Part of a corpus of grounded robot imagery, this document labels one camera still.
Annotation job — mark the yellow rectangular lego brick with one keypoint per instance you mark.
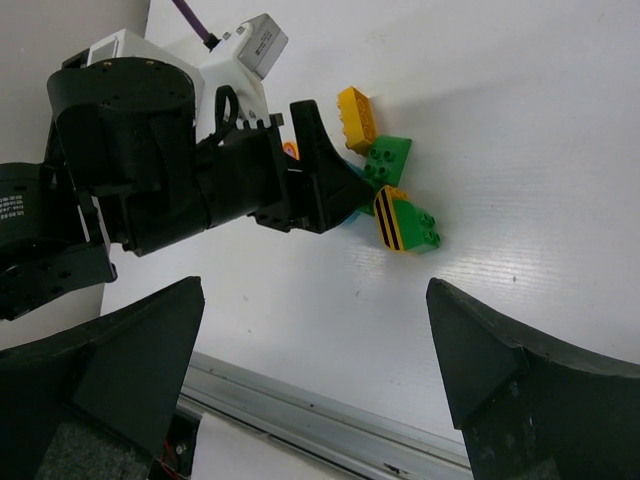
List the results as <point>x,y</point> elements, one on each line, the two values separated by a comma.
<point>356,115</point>

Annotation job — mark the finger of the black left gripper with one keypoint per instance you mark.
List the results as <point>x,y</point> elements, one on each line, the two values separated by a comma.
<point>316,180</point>

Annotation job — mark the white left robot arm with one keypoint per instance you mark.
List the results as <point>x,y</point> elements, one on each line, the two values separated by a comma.
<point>53,239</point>

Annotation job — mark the green number three lego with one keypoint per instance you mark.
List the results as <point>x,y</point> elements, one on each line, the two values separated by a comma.
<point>367,207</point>

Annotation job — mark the teal round flower lego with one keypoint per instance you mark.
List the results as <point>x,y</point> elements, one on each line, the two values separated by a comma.
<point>351,196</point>

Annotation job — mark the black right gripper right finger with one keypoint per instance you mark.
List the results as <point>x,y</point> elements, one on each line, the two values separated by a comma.
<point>531,406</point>

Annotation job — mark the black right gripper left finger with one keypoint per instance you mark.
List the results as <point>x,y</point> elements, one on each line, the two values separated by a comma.
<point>96,401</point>

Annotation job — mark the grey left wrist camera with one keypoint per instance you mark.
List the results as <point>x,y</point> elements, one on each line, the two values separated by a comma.
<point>262,43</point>

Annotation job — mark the yellow butterfly lego piece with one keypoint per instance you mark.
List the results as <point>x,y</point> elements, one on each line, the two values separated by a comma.
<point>291,149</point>

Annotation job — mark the green square lego brick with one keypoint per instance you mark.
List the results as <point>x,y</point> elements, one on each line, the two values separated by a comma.
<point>386,160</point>

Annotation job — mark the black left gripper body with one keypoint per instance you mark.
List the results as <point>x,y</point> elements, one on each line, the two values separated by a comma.
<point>126,131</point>

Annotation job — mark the yellow striped green bee lego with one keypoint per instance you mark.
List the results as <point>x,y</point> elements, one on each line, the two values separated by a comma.
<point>404,227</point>

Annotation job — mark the aluminium table edge rail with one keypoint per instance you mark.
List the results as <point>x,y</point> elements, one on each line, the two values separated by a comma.
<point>358,442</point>

